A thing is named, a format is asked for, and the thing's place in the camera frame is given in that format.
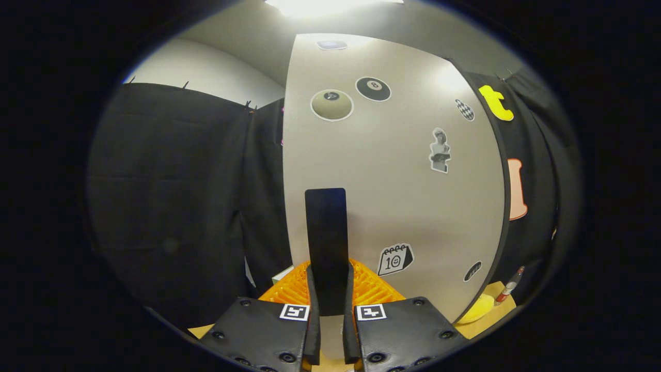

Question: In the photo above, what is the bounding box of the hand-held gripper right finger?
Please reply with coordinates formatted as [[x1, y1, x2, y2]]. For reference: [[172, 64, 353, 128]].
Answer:
[[342, 258, 470, 372]]

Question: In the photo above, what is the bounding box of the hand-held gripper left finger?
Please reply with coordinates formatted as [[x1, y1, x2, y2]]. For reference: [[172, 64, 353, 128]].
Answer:
[[199, 261, 322, 372]]

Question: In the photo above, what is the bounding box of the black cabinet door handle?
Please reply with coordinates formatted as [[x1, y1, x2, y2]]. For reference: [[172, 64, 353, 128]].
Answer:
[[304, 188, 349, 317]]

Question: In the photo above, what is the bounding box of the dark grey shoe cabinet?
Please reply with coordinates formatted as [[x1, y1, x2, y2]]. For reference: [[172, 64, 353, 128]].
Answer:
[[447, 58, 513, 326]]

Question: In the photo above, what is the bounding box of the yellow plush toy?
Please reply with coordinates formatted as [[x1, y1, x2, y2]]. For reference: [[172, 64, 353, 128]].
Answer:
[[457, 294, 495, 325]]

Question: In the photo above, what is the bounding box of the red capped bottle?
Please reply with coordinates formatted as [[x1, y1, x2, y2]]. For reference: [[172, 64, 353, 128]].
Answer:
[[495, 266, 526, 305]]

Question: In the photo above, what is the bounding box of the black backdrop cloth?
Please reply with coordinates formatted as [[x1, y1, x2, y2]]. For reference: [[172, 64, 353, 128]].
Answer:
[[85, 67, 584, 331]]

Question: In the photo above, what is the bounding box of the large ceiling light panel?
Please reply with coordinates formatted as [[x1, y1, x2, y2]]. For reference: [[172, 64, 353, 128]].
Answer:
[[263, 0, 406, 19]]

